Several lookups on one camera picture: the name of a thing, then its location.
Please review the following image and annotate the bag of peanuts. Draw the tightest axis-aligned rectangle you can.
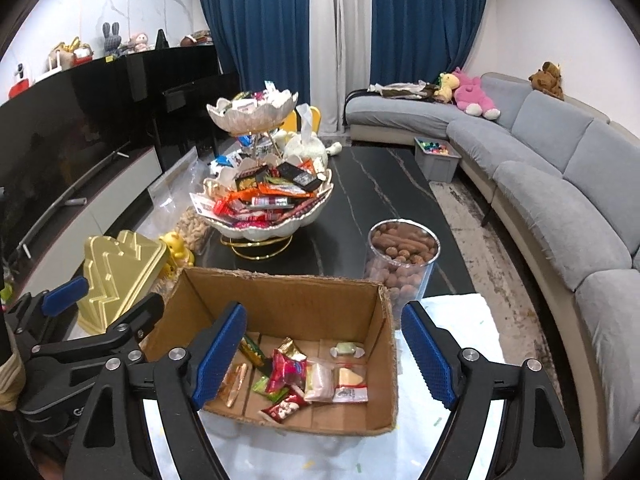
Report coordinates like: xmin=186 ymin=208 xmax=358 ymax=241
xmin=175 ymin=206 xmax=213 ymax=256

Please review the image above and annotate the yellow plush toy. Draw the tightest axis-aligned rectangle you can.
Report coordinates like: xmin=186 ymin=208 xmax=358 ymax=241
xmin=433 ymin=73 xmax=460 ymax=103

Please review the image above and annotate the clear jar of nuts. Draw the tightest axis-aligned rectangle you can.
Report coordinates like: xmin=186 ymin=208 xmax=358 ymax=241
xmin=363 ymin=219 xmax=440 ymax=327

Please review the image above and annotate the patterned floor rug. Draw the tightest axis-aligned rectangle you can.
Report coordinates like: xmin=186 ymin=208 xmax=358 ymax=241
xmin=430 ymin=178 xmax=560 ymax=388

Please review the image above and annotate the grey sectional sofa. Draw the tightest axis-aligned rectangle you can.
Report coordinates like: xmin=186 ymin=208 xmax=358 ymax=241
xmin=345 ymin=73 xmax=639 ymax=474

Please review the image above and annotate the pale green candy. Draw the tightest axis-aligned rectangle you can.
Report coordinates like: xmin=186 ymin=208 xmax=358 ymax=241
xmin=329 ymin=341 xmax=366 ymax=359

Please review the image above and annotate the brown teddy bear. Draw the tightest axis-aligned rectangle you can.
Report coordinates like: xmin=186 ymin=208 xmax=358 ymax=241
xmin=528 ymin=61 xmax=564 ymax=101

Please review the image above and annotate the white plush tissue holder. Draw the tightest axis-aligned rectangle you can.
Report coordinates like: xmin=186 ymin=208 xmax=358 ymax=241
xmin=278 ymin=103 xmax=343 ymax=169

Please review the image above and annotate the white tiered snack tray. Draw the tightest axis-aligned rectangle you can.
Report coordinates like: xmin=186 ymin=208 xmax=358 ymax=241
xmin=190 ymin=80 xmax=334 ymax=261

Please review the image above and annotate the brown cardboard box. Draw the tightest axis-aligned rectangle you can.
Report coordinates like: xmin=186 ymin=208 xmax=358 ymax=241
xmin=144 ymin=268 xmax=398 ymax=437

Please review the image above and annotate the pink plush toy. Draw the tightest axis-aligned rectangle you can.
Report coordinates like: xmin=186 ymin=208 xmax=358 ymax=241
xmin=452 ymin=67 xmax=501 ymax=120

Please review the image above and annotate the grey bunny plush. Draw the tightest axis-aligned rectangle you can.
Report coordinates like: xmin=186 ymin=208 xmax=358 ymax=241
xmin=102 ymin=22 xmax=122 ymax=56

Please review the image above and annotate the red pink snack bag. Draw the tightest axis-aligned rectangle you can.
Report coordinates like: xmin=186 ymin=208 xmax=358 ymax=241
xmin=268 ymin=350 xmax=307 ymax=391

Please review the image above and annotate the small red candy packet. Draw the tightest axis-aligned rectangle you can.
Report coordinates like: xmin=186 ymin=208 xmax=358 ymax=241
xmin=259 ymin=391 xmax=310 ymax=425

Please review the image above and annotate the black television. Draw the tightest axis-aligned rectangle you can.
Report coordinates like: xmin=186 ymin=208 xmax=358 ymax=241
xmin=1 ymin=46 xmax=240 ymax=258

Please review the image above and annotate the blue curtain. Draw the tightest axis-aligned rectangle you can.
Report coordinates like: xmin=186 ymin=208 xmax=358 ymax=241
xmin=200 ymin=0 xmax=486 ymax=112

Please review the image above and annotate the yellow green snack packet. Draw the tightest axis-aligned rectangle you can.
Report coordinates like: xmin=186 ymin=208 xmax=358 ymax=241
xmin=252 ymin=376 xmax=290 ymax=404

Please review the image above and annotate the yellow bear figurine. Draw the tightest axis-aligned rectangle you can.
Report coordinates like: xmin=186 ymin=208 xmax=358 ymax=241
xmin=160 ymin=231 xmax=194 ymax=278

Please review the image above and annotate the light blue tablecloth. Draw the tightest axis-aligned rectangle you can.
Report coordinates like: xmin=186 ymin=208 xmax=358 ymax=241
xmin=143 ymin=294 xmax=504 ymax=479

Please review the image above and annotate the gold lidded candy container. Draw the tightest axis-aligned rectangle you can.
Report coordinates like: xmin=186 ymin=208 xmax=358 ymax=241
xmin=77 ymin=230 xmax=169 ymax=335

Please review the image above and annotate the white tv cabinet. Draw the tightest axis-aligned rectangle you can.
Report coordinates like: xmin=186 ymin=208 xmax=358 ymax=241
xmin=18 ymin=148 xmax=162 ymax=295

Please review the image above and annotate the white sheer curtain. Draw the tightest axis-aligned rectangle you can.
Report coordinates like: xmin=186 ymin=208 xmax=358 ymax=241
xmin=309 ymin=0 xmax=372 ymax=133

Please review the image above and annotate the grey storage bin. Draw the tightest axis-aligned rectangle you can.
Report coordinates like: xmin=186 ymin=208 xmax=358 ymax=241
xmin=413 ymin=138 xmax=461 ymax=183

